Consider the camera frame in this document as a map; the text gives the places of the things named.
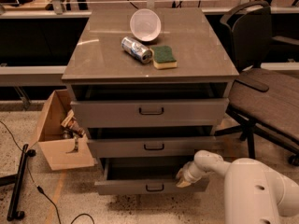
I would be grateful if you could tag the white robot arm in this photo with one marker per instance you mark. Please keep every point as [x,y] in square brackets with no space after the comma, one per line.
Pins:
[254,193]

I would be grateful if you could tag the translucent plastic bowl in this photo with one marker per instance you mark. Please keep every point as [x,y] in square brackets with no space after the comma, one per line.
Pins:
[145,25]

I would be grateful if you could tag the grey drawer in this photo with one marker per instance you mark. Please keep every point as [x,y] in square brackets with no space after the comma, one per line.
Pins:
[149,147]
[149,113]
[145,175]

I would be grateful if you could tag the clutter inside cardboard box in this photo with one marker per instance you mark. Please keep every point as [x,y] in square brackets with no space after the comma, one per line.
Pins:
[71,129]

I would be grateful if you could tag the grey drawer cabinet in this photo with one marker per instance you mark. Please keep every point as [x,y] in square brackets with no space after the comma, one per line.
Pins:
[100,70]

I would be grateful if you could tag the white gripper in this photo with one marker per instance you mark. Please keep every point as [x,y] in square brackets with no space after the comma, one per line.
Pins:
[189,174]

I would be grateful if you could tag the grey top drawer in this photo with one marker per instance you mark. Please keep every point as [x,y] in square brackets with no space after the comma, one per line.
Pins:
[149,113]

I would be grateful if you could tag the grey bottom drawer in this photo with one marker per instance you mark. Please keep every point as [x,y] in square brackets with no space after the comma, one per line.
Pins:
[145,175]

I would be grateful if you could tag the black office chair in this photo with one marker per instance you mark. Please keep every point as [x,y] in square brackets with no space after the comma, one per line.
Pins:
[262,102]

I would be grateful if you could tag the grey middle drawer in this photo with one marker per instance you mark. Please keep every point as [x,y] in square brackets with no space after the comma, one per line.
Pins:
[149,147]

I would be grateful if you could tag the black stand leg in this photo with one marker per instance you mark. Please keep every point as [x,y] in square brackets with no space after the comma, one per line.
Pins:
[13,213]

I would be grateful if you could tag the green yellow sponge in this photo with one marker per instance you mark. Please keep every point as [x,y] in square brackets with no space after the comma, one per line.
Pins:
[163,57]

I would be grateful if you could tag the cardboard box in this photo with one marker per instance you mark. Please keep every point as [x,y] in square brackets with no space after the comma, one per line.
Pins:
[59,151]

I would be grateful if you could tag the silver soda can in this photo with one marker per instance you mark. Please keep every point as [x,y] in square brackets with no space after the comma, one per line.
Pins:
[137,49]

